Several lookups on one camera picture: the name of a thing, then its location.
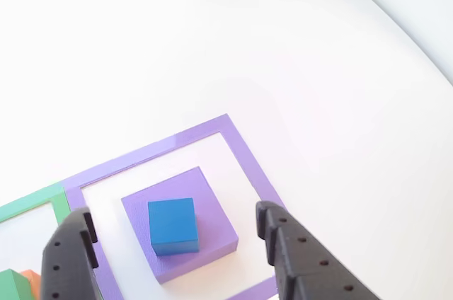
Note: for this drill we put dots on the orange square block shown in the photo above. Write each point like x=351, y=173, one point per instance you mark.
x=33, y=280

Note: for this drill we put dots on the small blue cube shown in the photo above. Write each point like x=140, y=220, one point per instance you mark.
x=173, y=222

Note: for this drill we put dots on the green square block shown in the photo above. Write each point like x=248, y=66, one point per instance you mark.
x=12, y=286

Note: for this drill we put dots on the purple square block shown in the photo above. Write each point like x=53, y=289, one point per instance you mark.
x=212, y=222

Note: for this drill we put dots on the green square frame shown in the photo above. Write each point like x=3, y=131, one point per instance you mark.
x=60, y=204

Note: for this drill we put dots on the purple square frame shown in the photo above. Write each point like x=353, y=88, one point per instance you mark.
x=247, y=165

